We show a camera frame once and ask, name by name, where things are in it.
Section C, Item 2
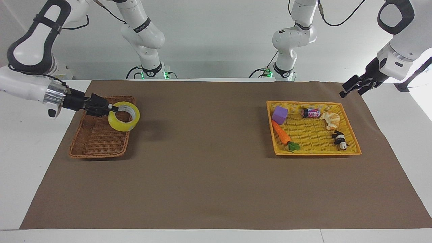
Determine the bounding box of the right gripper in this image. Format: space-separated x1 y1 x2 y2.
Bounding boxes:
63 89 120 118

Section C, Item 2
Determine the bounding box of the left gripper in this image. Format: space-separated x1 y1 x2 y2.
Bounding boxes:
339 57 389 99

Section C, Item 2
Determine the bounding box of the yellow tape roll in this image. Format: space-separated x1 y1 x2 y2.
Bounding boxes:
108 101 141 132

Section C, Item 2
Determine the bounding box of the brown wicker basket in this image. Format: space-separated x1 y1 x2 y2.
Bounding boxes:
69 96 136 159

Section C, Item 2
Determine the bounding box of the yellow plastic basket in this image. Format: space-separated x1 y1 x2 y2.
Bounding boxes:
266 100 362 156

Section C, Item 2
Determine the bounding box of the toy croissant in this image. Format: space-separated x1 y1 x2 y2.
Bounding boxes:
319 112 341 130

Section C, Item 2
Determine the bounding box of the black stand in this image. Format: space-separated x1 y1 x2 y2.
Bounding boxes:
394 56 432 92

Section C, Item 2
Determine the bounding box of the small pink can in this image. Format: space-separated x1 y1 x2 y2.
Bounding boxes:
301 108 321 119

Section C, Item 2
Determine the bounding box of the toy panda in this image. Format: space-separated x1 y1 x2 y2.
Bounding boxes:
331 130 349 151

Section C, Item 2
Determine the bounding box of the purple cube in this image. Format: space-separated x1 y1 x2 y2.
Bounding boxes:
271 105 289 125

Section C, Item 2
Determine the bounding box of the orange toy carrot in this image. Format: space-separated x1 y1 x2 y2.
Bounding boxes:
271 119 301 153

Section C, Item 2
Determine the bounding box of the black cable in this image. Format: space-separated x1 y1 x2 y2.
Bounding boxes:
90 0 128 25
126 65 143 80
317 0 367 27
62 13 90 31
249 51 279 78

